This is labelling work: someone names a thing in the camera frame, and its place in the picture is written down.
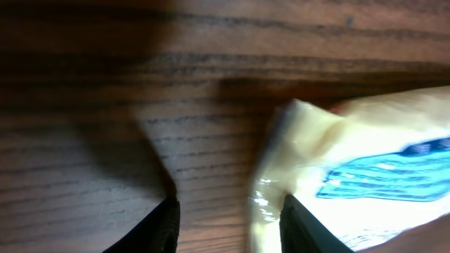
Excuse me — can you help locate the yellow snack bag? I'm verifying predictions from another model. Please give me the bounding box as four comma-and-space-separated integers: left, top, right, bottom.
248, 86, 449, 252

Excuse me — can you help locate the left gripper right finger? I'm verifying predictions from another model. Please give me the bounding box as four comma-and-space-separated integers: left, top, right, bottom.
279, 195, 354, 253

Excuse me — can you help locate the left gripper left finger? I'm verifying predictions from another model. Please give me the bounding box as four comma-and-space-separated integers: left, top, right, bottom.
103, 197, 181, 253

